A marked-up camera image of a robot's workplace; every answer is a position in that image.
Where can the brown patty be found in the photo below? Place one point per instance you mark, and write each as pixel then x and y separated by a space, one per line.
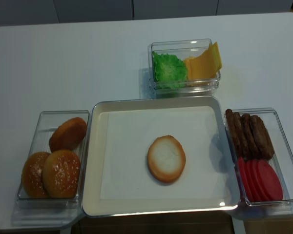
pixel 261 137
pixel 233 133
pixel 241 135
pixel 245 121

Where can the red tomato slice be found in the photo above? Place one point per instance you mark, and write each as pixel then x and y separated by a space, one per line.
pixel 258 188
pixel 241 164
pixel 269 182
pixel 255 194

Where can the cream serving tray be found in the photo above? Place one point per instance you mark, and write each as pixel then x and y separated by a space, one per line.
pixel 117 179

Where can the yellow cheese slice back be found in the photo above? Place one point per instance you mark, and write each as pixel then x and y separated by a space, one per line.
pixel 211 59

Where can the sesame bun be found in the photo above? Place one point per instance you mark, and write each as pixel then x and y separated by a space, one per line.
pixel 31 177
pixel 60 174

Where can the plain bun in box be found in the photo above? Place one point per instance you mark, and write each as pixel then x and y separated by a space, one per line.
pixel 68 135

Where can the yellow cheese slice front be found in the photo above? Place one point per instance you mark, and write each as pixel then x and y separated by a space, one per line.
pixel 199 68

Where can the bottom bun on tray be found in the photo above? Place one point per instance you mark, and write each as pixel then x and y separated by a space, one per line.
pixel 166 159

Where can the yellow cheese slice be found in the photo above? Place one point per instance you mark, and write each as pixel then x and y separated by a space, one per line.
pixel 211 59
pixel 199 68

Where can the sesame bun right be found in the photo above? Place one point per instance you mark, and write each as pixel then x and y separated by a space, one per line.
pixel 60 174

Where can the sesame bun left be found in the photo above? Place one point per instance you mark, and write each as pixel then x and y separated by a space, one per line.
pixel 31 177

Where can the clear box with buns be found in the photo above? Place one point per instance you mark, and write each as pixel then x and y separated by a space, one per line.
pixel 47 124

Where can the clear box with patties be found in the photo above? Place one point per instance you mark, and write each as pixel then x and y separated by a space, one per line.
pixel 282 161

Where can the clear box with lettuce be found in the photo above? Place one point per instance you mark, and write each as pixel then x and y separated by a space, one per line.
pixel 182 49

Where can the green lettuce leaf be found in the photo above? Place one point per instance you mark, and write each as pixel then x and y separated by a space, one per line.
pixel 169 71

